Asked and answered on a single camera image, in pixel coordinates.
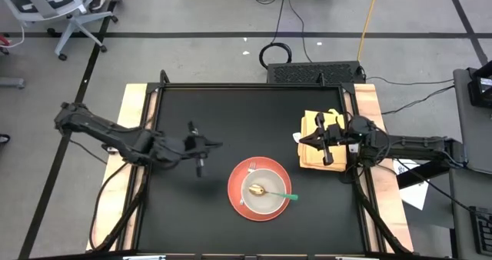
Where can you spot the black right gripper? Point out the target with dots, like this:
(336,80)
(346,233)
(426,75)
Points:
(334,137)

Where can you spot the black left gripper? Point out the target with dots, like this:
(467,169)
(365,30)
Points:
(194,146)

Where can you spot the silver fork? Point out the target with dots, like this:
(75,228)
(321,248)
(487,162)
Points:
(252,166)

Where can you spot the white round bowl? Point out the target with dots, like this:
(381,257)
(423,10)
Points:
(269,204)

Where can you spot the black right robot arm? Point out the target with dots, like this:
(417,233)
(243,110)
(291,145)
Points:
(407,144)

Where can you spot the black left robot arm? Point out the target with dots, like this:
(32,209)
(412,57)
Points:
(115,135)

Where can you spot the folded yellow cloth napkin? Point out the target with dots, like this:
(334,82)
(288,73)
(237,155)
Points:
(311,158)

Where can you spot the red round plate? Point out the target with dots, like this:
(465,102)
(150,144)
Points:
(236,198)

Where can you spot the light wooden side board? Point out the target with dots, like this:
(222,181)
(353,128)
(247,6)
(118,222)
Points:
(132,102)
(365,102)

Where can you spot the black computer case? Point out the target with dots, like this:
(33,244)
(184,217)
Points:
(311,73)

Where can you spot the white paper sheet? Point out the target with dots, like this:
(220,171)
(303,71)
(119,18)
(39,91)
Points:
(413,196)

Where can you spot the grey side desk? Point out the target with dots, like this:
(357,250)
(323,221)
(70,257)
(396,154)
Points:
(467,137)

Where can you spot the black device with screen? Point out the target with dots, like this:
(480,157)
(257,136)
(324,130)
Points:
(482,87)

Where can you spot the black keyboard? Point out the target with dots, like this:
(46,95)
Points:
(483,231)

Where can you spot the white mesh office chair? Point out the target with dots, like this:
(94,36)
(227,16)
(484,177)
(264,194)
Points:
(50,2)

